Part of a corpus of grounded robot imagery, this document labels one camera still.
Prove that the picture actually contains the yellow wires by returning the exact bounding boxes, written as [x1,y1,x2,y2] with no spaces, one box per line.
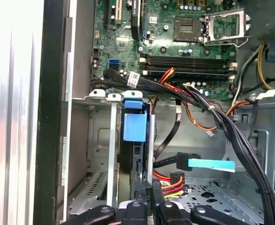
[257,44,275,92]

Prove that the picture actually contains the CPU socket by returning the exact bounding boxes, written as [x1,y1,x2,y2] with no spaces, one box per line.
[173,16,201,43]

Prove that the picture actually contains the wire locking lever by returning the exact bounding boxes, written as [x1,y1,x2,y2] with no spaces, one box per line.
[204,35,250,48]

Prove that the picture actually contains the metal disk bay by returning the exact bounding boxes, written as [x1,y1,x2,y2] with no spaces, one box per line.
[69,89,156,215]

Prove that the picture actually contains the metal socket cover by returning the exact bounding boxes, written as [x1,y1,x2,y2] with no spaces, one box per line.
[202,8,252,45]

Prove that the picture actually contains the black cable bundle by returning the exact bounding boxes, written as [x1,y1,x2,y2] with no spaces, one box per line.
[90,70,275,225]

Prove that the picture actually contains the white black power wires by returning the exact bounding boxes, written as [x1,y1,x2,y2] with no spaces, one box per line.
[230,45,263,104]

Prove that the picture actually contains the wide black expansion slot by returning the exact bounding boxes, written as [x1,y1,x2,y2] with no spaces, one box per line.
[130,0,142,40]

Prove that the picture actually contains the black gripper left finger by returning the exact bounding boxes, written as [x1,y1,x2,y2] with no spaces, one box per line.
[59,181,153,225]

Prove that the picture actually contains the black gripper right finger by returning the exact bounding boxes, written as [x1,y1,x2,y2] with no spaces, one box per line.
[152,182,264,225]

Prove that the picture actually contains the blue SATA port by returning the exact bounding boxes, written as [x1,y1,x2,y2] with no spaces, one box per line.
[108,59,121,69]

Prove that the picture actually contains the black wire with blue tag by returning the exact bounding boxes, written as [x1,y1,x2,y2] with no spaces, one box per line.
[152,98,236,173]

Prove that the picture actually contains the thin orange wire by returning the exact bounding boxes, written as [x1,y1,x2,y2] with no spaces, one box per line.
[181,99,252,138]

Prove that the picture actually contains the hard disk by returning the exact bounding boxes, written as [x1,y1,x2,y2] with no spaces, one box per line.
[118,98,156,204]

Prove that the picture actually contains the open PC case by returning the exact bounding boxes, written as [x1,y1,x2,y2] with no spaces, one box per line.
[37,0,275,225]

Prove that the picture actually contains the black RAM slot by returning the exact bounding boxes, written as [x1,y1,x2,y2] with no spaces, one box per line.
[139,53,238,64]
[141,64,238,75]
[141,69,237,80]
[139,59,238,70]

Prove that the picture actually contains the green motherboard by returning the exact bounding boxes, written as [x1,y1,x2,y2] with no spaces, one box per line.
[91,0,239,102]

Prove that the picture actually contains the thin black expansion slot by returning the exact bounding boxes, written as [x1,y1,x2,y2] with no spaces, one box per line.
[104,0,110,27]

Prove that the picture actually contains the red orange yellow power wire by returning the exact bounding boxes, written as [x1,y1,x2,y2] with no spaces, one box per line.
[152,170,186,199]

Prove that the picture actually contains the white expansion slot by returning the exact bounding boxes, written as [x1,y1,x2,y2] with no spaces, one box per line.
[115,0,122,25]

